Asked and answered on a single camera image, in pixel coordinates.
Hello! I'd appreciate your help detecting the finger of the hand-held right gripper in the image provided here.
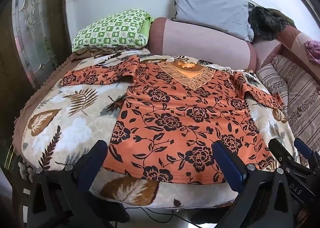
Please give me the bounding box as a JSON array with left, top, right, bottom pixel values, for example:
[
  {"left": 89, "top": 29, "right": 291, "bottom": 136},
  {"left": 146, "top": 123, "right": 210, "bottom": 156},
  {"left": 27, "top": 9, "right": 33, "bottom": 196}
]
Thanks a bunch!
[
  {"left": 294, "top": 137, "right": 320, "bottom": 169},
  {"left": 269, "top": 138, "right": 301, "bottom": 171}
]

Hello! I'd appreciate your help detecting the patterned glass door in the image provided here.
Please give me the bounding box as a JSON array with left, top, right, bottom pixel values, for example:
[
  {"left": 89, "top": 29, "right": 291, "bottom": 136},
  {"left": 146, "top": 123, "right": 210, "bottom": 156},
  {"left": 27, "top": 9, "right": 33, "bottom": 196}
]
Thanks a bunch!
[{"left": 10, "top": 0, "right": 69, "bottom": 87}]

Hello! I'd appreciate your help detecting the grey pillow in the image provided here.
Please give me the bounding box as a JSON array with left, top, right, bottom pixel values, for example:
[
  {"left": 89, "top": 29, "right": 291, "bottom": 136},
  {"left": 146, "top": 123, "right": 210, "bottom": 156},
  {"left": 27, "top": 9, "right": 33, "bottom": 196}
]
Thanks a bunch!
[{"left": 172, "top": 0, "right": 255, "bottom": 43}]

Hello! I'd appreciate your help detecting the green checkered pillow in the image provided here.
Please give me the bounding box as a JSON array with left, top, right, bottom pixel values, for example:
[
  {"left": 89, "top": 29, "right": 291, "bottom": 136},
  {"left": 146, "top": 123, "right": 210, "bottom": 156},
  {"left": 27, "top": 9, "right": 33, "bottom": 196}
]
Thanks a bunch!
[{"left": 72, "top": 8, "right": 155, "bottom": 53}]

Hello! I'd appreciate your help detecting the beige leaf print blanket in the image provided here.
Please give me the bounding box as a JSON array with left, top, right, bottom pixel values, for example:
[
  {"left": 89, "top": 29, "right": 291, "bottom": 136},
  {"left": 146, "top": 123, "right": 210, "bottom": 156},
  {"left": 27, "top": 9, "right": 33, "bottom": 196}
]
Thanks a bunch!
[{"left": 12, "top": 48, "right": 302, "bottom": 211}]

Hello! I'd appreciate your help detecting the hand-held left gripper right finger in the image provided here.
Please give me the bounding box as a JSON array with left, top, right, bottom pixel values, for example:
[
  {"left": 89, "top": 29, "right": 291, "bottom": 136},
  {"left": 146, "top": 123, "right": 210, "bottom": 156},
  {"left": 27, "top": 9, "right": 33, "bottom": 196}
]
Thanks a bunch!
[{"left": 211, "top": 140, "right": 295, "bottom": 228}]

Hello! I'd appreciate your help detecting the pink and brown cushion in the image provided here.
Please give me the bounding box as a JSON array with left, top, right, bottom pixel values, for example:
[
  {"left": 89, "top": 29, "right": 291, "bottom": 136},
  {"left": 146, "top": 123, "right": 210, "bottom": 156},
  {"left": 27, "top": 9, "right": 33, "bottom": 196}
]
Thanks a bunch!
[{"left": 252, "top": 24, "right": 320, "bottom": 70}]

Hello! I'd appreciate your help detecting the striped floral pillow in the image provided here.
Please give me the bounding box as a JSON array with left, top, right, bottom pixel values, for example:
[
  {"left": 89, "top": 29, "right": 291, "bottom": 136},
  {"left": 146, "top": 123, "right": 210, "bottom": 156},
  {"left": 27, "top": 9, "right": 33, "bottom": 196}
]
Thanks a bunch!
[{"left": 256, "top": 55, "right": 320, "bottom": 140}]

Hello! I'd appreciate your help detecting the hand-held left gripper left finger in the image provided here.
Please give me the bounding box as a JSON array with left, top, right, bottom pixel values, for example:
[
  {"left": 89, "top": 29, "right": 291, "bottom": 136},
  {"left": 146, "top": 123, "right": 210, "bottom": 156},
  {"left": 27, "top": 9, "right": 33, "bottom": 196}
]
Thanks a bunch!
[{"left": 27, "top": 140, "right": 108, "bottom": 228}]

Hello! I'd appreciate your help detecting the pink and brown bolster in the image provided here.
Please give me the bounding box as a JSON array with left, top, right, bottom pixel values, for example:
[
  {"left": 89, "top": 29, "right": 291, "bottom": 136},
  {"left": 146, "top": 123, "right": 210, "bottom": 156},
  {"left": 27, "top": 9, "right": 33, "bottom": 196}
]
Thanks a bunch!
[{"left": 148, "top": 17, "right": 257, "bottom": 72}]

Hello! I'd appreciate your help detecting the orange floral shirt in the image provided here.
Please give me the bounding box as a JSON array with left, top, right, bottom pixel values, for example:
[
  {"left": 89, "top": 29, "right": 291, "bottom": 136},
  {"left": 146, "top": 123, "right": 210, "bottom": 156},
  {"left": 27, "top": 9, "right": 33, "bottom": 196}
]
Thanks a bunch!
[{"left": 59, "top": 55, "right": 285, "bottom": 185}]

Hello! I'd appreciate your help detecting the pink crumpled cloth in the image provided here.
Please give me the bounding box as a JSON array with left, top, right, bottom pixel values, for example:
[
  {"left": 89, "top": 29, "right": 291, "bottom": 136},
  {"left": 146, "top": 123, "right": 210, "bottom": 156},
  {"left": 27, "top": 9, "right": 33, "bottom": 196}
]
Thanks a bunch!
[{"left": 303, "top": 40, "right": 320, "bottom": 64}]

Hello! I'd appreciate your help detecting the black cable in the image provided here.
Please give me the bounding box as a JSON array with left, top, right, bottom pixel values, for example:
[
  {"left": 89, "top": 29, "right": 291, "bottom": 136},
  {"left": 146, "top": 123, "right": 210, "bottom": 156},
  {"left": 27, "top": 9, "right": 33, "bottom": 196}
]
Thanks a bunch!
[{"left": 139, "top": 207, "right": 202, "bottom": 228}]

